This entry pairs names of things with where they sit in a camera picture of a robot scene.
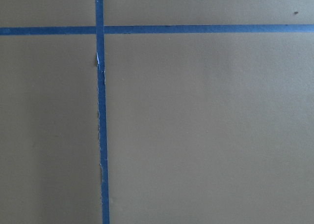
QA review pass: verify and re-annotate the brown paper table cover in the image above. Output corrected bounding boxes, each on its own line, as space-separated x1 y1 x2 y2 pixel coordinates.
0 0 314 224

